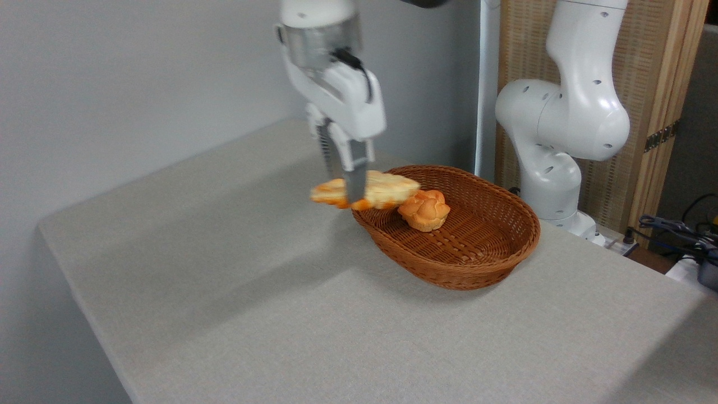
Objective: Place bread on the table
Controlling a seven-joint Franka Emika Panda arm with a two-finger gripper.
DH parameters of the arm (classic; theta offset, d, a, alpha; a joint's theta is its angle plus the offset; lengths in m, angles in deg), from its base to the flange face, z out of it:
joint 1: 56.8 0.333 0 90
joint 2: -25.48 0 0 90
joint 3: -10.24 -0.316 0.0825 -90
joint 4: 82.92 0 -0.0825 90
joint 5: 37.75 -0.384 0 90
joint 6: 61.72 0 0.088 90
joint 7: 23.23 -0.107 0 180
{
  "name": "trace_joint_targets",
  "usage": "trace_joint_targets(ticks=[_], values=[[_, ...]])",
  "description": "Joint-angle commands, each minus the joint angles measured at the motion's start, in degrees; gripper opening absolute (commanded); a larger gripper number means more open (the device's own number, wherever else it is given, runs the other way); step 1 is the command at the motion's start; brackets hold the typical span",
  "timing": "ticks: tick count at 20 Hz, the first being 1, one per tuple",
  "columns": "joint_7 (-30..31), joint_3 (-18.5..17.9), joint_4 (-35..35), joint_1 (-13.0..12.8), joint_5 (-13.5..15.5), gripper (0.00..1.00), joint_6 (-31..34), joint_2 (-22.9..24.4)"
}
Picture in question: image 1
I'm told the long pale bread loaf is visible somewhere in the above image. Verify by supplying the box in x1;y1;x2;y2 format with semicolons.
310;169;422;212

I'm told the grey tablecloth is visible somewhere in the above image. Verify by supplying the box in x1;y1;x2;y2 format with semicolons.
36;118;718;404

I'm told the grey box with white cloth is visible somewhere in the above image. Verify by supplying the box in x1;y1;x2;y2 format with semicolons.
666;254;718;293

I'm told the dark metal screen hinge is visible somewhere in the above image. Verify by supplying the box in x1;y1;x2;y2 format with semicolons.
643;119;681;154

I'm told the bundle of dark cables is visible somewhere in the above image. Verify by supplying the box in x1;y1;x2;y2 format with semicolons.
627;193;718;271

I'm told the wooden woven folding screen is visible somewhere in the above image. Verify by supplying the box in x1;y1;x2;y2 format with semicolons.
495;0;711;249

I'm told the brown wicker basket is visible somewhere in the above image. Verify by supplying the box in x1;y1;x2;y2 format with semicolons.
351;164;542;291

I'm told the round knotted orange bread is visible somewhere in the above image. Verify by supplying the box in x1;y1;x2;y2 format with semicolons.
397;189;452;233

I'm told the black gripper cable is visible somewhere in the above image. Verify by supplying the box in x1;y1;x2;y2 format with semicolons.
330;47;374;104

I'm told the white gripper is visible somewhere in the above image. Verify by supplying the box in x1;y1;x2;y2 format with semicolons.
282;53;387;205

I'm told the white vertical pole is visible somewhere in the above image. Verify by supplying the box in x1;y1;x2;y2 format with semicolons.
474;0;502;183

